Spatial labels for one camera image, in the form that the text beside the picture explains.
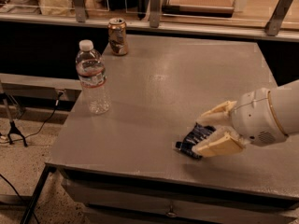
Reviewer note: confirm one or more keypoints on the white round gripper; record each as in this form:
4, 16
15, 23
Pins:
254, 117

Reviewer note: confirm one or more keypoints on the dark blue rxbar wrapper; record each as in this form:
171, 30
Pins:
198, 134

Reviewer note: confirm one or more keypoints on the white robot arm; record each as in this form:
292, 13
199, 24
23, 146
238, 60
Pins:
285, 100

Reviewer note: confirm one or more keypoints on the clear plastic water bottle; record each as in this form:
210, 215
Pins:
93, 78

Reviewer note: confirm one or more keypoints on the grey metal table drawer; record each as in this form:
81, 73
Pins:
112, 205

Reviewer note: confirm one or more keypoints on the crushed brown soda can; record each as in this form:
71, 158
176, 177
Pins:
117, 36

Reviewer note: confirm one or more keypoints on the black table leg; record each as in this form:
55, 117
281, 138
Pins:
30, 207

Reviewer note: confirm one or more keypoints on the black tripod stand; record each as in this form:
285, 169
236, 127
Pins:
13, 128

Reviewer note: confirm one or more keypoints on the grey metal bracket right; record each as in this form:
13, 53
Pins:
273, 26

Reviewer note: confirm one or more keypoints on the grey metal bracket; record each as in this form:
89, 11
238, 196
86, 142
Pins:
80, 10
154, 13
273, 26

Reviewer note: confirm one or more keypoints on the grey metal bracket middle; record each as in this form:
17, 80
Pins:
154, 13

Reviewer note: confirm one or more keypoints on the grey metal bracket left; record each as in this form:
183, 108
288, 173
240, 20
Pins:
80, 10

